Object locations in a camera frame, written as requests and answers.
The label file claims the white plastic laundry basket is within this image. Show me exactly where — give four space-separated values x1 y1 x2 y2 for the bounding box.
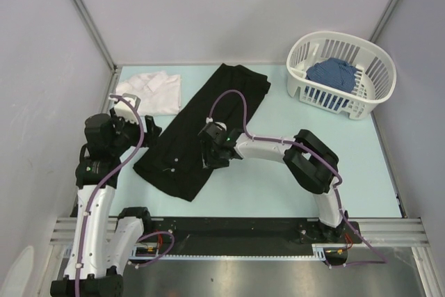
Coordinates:
286 31 396 120

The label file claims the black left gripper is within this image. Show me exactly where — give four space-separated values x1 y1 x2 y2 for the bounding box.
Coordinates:
109 107 161 155

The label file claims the blue crumpled shirt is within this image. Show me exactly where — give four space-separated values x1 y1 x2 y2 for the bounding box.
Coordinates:
305 58 358 111

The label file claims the black long sleeve shirt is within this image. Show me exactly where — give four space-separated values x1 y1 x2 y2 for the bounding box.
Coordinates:
133 64 270 202

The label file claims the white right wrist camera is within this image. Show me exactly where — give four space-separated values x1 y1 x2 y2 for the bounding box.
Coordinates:
206 118 227 131

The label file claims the aluminium frame rail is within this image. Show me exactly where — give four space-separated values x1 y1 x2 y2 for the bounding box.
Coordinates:
49 218 430 248

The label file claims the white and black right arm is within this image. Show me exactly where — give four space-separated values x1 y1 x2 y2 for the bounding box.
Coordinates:
198 122 346 242

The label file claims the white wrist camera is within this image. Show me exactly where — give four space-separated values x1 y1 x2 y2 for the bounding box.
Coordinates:
109 93 140 124
206 118 227 131

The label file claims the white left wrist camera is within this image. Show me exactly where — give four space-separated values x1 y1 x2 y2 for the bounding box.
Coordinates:
109 93 140 124

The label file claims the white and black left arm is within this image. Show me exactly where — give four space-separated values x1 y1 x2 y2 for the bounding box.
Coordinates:
50 112 162 296

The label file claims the folded white shirt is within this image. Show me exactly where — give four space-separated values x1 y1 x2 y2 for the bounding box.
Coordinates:
115 71 181 116

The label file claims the white slotted cable duct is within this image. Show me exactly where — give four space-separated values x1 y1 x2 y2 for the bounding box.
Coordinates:
129 246 348 262

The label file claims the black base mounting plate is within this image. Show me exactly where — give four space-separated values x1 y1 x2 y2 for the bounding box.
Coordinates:
140 217 361 256

